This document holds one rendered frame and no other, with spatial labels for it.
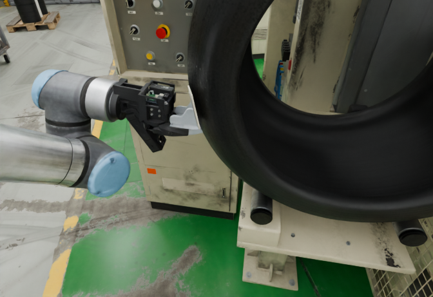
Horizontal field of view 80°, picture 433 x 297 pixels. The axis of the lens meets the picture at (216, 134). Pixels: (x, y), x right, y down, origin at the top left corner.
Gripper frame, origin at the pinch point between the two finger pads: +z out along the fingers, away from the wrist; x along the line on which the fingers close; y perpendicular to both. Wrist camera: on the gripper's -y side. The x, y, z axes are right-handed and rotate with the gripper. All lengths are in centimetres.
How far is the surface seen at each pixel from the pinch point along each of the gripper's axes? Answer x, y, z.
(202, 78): -11.4, 16.5, -0.3
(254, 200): -8.3, -9.6, 12.4
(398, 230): -9.8, -7.3, 39.8
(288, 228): -5.7, -19.5, 22.5
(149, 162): 51, -66, -36
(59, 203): 47, -115, -96
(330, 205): -12.4, -1.9, 24.4
